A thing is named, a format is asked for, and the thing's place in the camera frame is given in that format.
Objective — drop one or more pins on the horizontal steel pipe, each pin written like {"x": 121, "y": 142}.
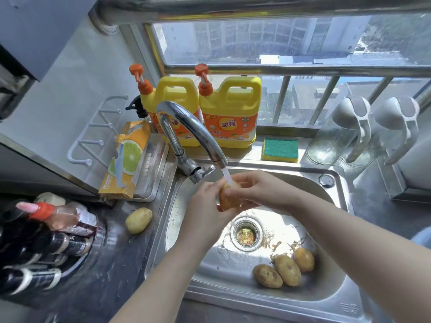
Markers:
{"x": 256, "y": 8}

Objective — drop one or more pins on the yellow dish soap pump bottle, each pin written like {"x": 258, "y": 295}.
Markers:
{"x": 178, "y": 94}
{"x": 232, "y": 110}

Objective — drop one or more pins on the small round yellow potato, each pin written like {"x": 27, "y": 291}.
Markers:
{"x": 304, "y": 259}

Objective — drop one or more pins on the long yellow potato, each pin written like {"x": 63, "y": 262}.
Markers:
{"x": 288, "y": 269}

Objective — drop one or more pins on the metal sink drain strainer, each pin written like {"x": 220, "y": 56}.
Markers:
{"x": 246, "y": 234}

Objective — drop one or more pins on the person's right forearm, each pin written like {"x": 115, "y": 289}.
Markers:
{"x": 363, "y": 259}

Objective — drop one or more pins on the round metal sink hole cap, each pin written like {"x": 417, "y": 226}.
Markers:
{"x": 326, "y": 180}

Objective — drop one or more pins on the person's left fingers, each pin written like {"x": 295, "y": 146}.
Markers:
{"x": 212, "y": 191}

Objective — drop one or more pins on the dirty brown potato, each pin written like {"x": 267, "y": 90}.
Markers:
{"x": 267, "y": 275}

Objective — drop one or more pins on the glass jug with white lid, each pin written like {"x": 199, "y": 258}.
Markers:
{"x": 336, "y": 134}
{"x": 394, "y": 127}

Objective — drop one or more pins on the person's right hand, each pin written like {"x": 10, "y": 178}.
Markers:
{"x": 269, "y": 193}

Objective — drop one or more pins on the wet yellow potato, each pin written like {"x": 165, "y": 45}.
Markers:
{"x": 229, "y": 200}

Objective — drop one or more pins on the green and yellow sponge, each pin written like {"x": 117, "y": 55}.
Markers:
{"x": 280, "y": 149}

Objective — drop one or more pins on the grey range hood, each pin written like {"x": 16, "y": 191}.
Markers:
{"x": 37, "y": 30}

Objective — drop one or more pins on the round metal bottle holder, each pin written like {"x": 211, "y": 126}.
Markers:
{"x": 89, "y": 252}

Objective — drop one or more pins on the orange cling wrap box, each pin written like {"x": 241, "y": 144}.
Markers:
{"x": 126, "y": 161}

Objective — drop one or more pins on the person's right thumb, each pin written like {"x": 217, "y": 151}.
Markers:
{"x": 247, "y": 206}

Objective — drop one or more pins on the black trigger spray bottle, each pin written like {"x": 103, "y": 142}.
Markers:
{"x": 137, "y": 107}

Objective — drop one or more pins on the white wall hook rack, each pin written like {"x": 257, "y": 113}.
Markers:
{"x": 96, "y": 131}

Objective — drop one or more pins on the stainless steel tray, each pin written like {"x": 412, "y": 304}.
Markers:
{"x": 153, "y": 171}

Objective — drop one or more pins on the person's left forearm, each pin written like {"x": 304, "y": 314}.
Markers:
{"x": 161, "y": 285}

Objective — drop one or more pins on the red capped sauce bottle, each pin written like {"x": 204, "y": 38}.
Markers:
{"x": 64, "y": 216}

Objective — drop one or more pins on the clean pale yellow potato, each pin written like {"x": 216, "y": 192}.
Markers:
{"x": 138, "y": 220}

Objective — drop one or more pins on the person's left hand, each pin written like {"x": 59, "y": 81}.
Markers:
{"x": 198, "y": 218}

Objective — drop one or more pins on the metal window guard rail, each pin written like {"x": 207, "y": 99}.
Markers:
{"x": 303, "y": 70}

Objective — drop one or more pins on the dark sauce bottle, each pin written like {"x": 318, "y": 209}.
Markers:
{"x": 50, "y": 242}
{"x": 79, "y": 246}
{"x": 33, "y": 280}

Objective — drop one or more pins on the stainless steel sink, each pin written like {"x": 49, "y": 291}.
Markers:
{"x": 303, "y": 292}

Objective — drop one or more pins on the beige bottle cap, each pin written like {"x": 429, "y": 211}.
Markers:
{"x": 50, "y": 199}

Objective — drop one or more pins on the chrome curved faucet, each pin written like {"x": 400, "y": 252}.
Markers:
{"x": 188, "y": 131}

